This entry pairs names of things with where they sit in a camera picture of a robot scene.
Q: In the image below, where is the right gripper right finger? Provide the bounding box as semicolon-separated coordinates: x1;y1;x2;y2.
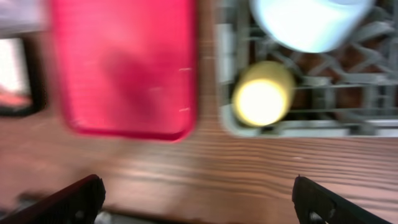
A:
292;175;390;224

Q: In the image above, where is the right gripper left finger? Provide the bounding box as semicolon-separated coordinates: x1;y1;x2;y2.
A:
1;174;106;224

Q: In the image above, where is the yellow plastic cup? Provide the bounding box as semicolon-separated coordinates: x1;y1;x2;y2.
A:
231;61;295;127

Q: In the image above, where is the orange carrot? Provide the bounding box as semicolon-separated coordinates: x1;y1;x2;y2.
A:
1;91;32;108

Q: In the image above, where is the small light blue bowl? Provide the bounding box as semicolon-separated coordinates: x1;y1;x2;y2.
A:
250;0;375;53

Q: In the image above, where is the grey dishwasher rack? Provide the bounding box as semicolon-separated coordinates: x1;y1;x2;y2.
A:
215;1;397;138

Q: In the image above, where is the black plastic tray bin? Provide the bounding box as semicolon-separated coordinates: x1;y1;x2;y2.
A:
1;37;47;117

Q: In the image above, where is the red serving tray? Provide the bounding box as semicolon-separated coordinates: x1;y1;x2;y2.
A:
48;0;197;142

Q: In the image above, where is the clear plastic bin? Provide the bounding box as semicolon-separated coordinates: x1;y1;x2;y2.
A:
1;0;47;35

